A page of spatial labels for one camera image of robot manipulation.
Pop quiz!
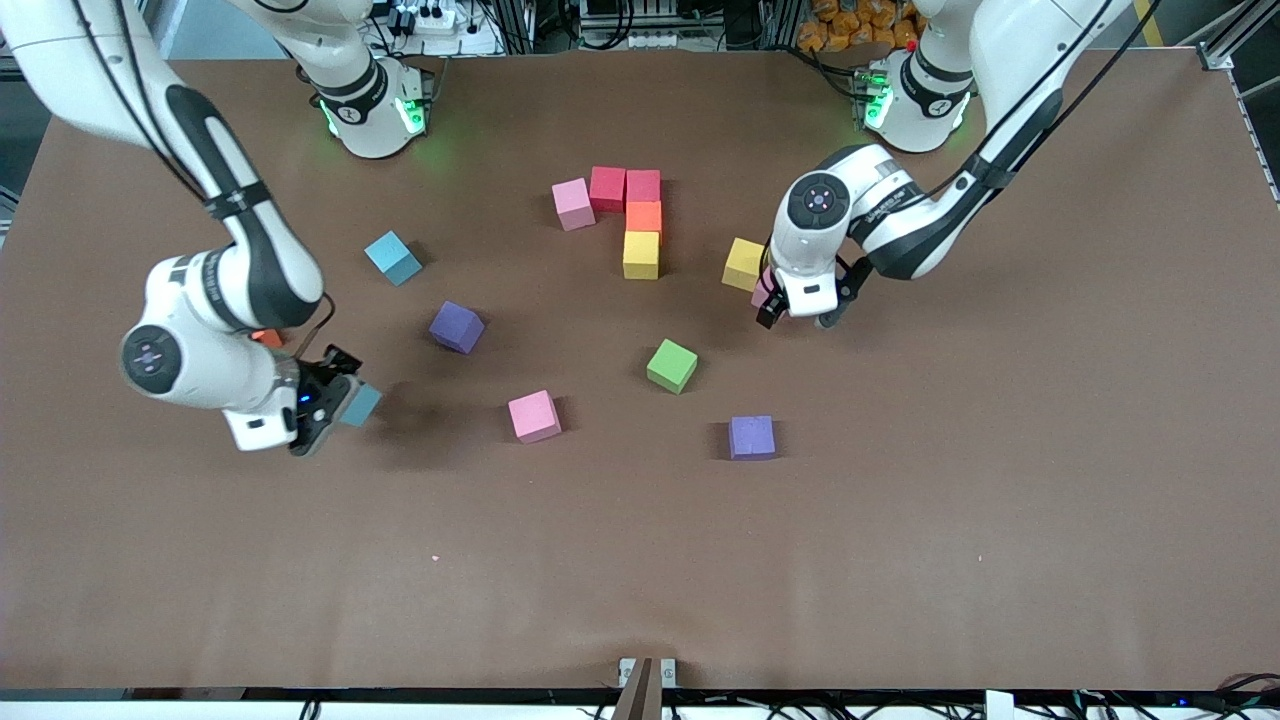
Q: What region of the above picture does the teal foam cube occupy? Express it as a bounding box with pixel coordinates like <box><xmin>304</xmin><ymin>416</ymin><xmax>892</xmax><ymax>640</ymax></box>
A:
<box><xmin>363</xmin><ymin>230</ymin><xmax>424</xmax><ymax>288</ymax></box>
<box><xmin>340</xmin><ymin>383</ymin><xmax>384</xmax><ymax>429</ymax></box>

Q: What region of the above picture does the purple foam cube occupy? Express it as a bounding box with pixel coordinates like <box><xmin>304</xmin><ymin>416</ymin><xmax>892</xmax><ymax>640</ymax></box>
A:
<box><xmin>728</xmin><ymin>415</ymin><xmax>778</xmax><ymax>462</ymax></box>
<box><xmin>428</xmin><ymin>300</ymin><xmax>486</xmax><ymax>355</ymax></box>

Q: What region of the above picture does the yellow foam cube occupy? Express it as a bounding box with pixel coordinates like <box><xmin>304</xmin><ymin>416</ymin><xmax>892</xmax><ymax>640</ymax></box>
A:
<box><xmin>722</xmin><ymin>237</ymin><xmax>769</xmax><ymax>293</ymax></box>
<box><xmin>622</xmin><ymin>231</ymin><xmax>662</xmax><ymax>281</ymax></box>

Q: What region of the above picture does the green foam cube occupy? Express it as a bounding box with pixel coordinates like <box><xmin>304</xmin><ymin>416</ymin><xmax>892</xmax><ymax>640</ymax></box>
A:
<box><xmin>646</xmin><ymin>338</ymin><xmax>700</xmax><ymax>395</ymax></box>

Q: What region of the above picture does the orange snack bag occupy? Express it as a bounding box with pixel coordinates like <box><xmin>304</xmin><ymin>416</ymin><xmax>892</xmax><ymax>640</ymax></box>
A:
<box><xmin>797</xmin><ymin>0</ymin><xmax>926</xmax><ymax>53</ymax></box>

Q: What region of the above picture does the white power strip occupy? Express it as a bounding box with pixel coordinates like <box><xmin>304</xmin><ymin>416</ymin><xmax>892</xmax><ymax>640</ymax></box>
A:
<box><xmin>385</xmin><ymin>0</ymin><xmax>501</xmax><ymax>56</ymax></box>

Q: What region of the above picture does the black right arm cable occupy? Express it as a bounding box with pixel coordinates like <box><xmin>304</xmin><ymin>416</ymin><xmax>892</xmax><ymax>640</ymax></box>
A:
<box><xmin>70</xmin><ymin>0</ymin><xmax>338</xmax><ymax>363</ymax></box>

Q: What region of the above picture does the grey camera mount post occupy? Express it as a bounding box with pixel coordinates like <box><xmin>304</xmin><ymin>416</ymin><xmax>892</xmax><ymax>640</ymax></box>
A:
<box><xmin>610</xmin><ymin>655</ymin><xmax>679</xmax><ymax>720</ymax></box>

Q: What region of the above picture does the aluminium frame rail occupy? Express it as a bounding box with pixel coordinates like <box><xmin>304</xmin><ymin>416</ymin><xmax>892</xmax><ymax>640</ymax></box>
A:
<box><xmin>1200</xmin><ymin>0</ymin><xmax>1280</xmax><ymax>211</ymax></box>

